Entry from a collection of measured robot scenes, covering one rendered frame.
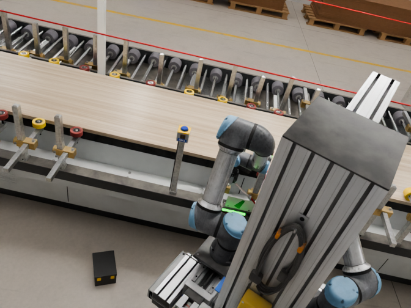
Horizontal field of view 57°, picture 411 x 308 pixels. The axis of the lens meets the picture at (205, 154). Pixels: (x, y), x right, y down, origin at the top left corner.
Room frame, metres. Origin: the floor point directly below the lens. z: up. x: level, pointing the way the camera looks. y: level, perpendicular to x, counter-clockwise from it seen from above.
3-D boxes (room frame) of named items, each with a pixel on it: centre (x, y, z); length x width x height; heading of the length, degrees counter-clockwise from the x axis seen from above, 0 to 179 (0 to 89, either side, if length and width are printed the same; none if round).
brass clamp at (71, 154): (1.71, 0.87, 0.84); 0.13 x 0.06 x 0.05; 91
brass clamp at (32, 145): (1.70, 1.12, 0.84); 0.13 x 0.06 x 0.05; 91
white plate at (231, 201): (1.71, -0.33, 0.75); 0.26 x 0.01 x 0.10; 91
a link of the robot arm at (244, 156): (1.54, -0.17, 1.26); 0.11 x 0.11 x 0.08; 79
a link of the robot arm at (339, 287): (0.90, -0.66, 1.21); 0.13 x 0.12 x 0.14; 126
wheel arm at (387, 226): (1.73, -1.15, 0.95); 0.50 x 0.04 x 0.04; 1
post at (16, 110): (1.70, 1.14, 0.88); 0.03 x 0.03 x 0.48; 1
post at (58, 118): (1.71, 0.89, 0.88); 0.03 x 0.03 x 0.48; 1
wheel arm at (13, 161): (1.66, 1.10, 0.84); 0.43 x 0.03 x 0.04; 1
